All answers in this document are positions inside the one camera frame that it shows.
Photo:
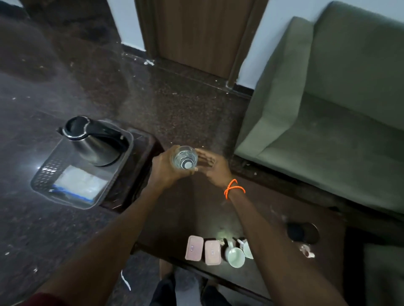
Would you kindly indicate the person's left hand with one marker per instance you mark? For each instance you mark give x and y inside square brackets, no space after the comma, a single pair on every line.
[164,171]

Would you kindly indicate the person's right hand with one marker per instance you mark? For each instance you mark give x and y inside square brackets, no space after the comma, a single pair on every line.
[217,171]

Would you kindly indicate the person's left fingers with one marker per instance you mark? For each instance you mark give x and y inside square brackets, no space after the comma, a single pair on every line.
[176,157]

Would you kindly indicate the person's right fingers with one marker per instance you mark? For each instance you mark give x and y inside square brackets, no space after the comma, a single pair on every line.
[205,159]

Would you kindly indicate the clear drinking glass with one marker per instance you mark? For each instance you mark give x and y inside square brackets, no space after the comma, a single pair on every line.
[184,157]

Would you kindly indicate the person's right forearm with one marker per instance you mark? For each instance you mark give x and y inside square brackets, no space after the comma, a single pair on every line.
[277,252]

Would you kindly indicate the person's left forearm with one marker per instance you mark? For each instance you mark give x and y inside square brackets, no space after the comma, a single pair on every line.
[94,255]

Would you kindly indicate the orange thread wristband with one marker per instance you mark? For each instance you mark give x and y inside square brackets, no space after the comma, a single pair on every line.
[233,188]

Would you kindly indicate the steel electric kettle black lid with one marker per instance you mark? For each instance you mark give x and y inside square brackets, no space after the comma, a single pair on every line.
[94,140]

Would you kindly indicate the pink lidded container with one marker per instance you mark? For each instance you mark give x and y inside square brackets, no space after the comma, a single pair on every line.
[194,248]
[212,252]

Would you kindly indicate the white ceramic cup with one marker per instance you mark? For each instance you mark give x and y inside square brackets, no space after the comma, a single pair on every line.
[247,248]
[234,256]

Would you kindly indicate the grey plastic tray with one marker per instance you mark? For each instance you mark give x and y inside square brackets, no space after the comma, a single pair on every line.
[79,176]

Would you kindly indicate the white folded cloth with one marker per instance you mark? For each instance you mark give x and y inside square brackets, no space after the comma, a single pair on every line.
[80,184]

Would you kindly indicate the dark round coaster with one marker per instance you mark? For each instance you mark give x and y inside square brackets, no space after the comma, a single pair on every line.
[303,233]

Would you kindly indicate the brown wooden door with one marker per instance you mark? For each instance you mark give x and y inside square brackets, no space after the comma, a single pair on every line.
[202,34]

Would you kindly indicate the green sofa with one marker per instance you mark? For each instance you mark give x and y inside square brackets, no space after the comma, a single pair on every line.
[328,110]

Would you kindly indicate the person's legs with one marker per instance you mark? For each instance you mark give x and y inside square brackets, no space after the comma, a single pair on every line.
[186,291]

